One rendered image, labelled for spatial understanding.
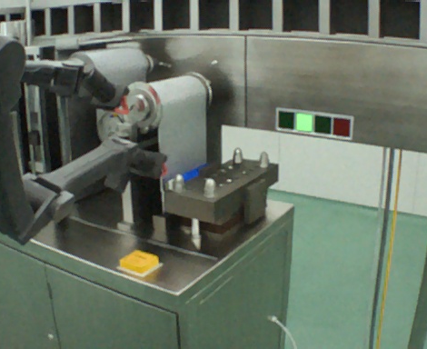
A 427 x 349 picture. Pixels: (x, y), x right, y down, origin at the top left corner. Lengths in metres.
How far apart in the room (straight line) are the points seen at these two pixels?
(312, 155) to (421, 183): 0.93
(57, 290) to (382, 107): 1.10
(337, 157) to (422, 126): 2.66
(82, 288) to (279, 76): 0.86
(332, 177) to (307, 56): 2.68
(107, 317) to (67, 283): 0.16
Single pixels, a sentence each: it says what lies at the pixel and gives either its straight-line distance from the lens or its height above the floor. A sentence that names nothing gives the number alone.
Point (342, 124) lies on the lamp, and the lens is 1.52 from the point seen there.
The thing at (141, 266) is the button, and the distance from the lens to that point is 1.25.
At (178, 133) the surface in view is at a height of 1.16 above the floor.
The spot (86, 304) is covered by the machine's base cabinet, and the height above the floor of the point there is 0.73.
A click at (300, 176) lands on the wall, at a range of 4.25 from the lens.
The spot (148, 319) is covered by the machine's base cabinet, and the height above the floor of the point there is 0.77.
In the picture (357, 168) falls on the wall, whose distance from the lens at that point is 4.06.
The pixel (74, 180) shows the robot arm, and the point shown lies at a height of 1.20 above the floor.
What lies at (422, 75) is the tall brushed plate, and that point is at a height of 1.36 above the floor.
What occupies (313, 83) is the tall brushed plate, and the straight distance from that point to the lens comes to 1.54.
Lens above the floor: 1.50
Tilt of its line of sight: 17 degrees down
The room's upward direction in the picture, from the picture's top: straight up
